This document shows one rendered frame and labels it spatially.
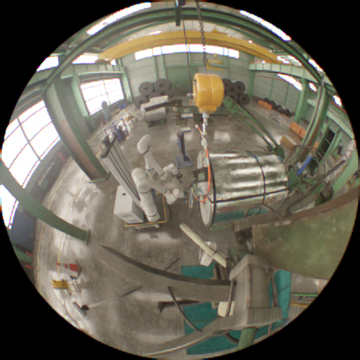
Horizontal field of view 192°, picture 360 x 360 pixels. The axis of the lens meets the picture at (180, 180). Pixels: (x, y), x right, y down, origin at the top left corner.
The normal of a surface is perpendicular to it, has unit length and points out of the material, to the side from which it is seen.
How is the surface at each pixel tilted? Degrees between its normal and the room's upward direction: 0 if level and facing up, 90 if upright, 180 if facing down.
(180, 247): 0
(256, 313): 41
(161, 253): 0
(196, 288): 4
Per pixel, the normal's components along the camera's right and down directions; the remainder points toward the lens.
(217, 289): -0.14, -0.63
